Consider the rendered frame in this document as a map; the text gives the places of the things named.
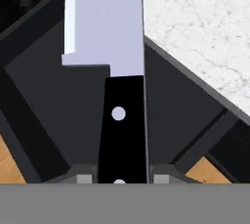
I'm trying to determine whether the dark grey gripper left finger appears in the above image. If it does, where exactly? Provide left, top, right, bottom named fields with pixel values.
left=45, top=163, right=99, bottom=185

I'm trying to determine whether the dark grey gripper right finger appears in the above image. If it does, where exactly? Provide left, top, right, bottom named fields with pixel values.
left=148, top=163, right=203, bottom=185

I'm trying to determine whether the black-handled kitchen knife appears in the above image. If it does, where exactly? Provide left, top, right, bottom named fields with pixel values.
left=62, top=0, right=150, bottom=185

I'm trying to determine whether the dark grey cabinet front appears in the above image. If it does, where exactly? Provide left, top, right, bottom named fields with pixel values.
left=208, top=119, right=250, bottom=184

